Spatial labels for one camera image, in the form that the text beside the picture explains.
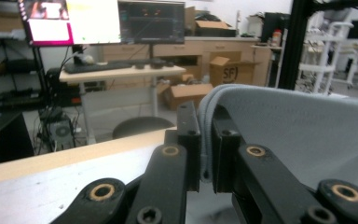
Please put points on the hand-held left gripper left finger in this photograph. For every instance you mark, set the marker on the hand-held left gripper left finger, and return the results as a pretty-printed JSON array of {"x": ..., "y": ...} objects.
[{"x": 191, "y": 155}]

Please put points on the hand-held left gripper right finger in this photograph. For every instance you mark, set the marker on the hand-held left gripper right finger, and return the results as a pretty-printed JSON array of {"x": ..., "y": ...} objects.
[{"x": 225, "y": 161}]

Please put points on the grey printed t-shirt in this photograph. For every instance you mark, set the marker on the grey printed t-shirt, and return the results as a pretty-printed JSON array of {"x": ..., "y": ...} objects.
[{"x": 292, "y": 124}]

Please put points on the black round stool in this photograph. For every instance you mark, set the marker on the black round stool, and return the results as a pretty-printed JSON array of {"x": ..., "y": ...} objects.
[{"x": 140, "y": 126}]

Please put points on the small open cardboard box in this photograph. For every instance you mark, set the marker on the small open cardboard box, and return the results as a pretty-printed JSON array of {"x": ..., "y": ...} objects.
[{"x": 186, "y": 93}]

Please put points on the large cardboard box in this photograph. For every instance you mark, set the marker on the large cardboard box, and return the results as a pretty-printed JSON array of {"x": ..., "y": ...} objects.
[{"x": 230, "y": 74}]

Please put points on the desk with white legs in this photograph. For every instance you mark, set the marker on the desk with white legs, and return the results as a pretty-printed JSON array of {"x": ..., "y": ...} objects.
[{"x": 121, "y": 73}]

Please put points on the shallow cardboard box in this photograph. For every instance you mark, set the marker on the shallow cardboard box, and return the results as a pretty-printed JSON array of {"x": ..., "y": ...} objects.
[{"x": 211, "y": 28}]

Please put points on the black keyboard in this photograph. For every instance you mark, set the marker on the black keyboard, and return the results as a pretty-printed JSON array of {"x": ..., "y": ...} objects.
[{"x": 96, "y": 67}]

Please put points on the silver computer case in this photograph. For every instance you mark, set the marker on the silver computer case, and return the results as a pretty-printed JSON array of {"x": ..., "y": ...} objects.
[{"x": 62, "y": 130}]

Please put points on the bottle with red cap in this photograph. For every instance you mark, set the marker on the bottle with red cap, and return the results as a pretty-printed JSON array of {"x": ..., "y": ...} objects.
[{"x": 276, "y": 39}]

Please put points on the monitor with dark screen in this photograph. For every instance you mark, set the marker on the monitor with dark screen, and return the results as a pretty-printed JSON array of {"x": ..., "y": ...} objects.
[{"x": 152, "y": 25}]

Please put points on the black electronics box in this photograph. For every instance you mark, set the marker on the black electronics box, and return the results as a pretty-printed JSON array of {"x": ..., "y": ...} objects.
[{"x": 62, "y": 90}]

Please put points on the white table mat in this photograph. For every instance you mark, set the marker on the white table mat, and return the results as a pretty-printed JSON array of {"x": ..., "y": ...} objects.
[{"x": 43, "y": 193}]

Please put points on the monitor with bright screen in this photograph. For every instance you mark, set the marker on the monitor with bright screen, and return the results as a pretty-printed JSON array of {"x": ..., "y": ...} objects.
[{"x": 87, "y": 21}]

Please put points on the black computer tower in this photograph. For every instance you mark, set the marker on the black computer tower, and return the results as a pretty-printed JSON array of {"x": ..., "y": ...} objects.
[{"x": 9, "y": 137}]

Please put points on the black metal rack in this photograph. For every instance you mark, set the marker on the black metal rack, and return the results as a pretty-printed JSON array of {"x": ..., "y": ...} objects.
[{"x": 15, "y": 65}]

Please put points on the black metal post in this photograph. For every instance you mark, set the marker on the black metal post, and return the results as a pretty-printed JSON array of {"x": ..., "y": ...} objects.
[{"x": 295, "y": 46}]

